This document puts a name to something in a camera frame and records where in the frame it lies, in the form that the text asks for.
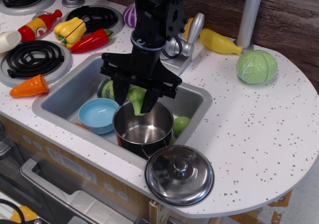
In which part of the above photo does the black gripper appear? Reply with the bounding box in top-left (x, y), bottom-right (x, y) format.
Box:
top-left (101, 42), bottom-right (182, 113)

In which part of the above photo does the green toy broccoli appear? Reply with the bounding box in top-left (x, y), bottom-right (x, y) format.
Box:
top-left (126, 86), bottom-right (146, 116)

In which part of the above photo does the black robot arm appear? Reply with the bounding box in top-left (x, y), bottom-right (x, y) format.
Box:
top-left (101, 0), bottom-right (187, 113)

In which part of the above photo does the stainless steel pot lid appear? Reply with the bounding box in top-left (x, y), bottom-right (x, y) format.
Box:
top-left (145, 145), bottom-right (214, 207)

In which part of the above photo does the green pea can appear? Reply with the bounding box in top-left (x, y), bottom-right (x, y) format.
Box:
top-left (97, 79), bottom-right (115, 101)

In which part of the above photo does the light blue bowl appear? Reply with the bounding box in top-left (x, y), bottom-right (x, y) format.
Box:
top-left (78, 98), bottom-right (119, 134)

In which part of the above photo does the green toy apple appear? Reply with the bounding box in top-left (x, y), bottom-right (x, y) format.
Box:
top-left (172, 116), bottom-right (190, 135)

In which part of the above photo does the silver toy faucet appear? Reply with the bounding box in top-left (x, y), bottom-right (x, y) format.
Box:
top-left (160, 13), bottom-right (205, 75)

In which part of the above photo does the red toy chili pepper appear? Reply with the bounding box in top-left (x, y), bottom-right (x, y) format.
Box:
top-left (70, 29), bottom-right (114, 54)

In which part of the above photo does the grey sink basin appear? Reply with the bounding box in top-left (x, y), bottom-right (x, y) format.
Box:
top-left (32, 53), bottom-right (212, 169)

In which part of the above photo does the purple striped toy onion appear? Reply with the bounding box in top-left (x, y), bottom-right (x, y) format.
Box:
top-left (123, 3), bottom-right (137, 27)

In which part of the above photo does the yellow toy corn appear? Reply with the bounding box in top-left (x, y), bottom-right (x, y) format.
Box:
top-left (182, 17), bottom-right (193, 40)

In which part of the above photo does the back right stove burner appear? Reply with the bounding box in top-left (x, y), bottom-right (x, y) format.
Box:
top-left (61, 5), bottom-right (125, 35)

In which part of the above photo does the stove burner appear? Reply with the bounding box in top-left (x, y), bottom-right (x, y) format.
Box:
top-left (0, 40), bottom-right (72, 88)
top-left (61, 5), bottom-right (125, 35)
top-left (0, 0), bottom-right (55, 16)

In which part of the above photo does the yellow toy bell pepper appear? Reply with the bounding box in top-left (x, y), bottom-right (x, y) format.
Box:
top-left (53, 17), bottom-right (87, 49)

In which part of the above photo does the yellow toy squash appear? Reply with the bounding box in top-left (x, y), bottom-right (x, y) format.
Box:
top-left (199, 28), bottom-right (243, 55)

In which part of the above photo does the orange toy carrot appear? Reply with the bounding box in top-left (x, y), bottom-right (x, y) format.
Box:
top-left (9, 74), bottom-right (49, 98)

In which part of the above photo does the grey stove knob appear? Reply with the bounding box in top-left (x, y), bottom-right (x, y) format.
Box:
top-left (62, 0), bottom-right (85, 8)

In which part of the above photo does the front left stove burner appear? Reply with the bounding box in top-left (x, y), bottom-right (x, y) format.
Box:
top-left (0, 40), bottom-right (72, 88)

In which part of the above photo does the red toy ketchup bottle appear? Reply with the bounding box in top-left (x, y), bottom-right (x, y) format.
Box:
top-left (18, 9), bottom-right (62, 42)

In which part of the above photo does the green toy cabbage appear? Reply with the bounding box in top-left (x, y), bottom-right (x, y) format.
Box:
top-left (236, 50), bottom-right (278, 84)

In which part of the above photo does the white toy bottle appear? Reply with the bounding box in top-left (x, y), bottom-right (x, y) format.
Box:
top-left (0, 30), bottom-right (22, 53)

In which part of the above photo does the back left stove burner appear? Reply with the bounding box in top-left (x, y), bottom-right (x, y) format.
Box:
top-left (0, 0), bottom-right (55, 16)

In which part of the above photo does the grey metal pole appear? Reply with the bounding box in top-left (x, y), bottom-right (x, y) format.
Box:
top-left (236, 0), bottom-right (261, 53)

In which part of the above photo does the yellow object on floor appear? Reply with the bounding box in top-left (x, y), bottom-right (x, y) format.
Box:
top-left (9, 206), bottom-right (38, 223)

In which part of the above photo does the silver oven door handle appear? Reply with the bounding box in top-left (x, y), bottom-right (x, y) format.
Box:
top-left (19, 158), bottom-right (140, 224)

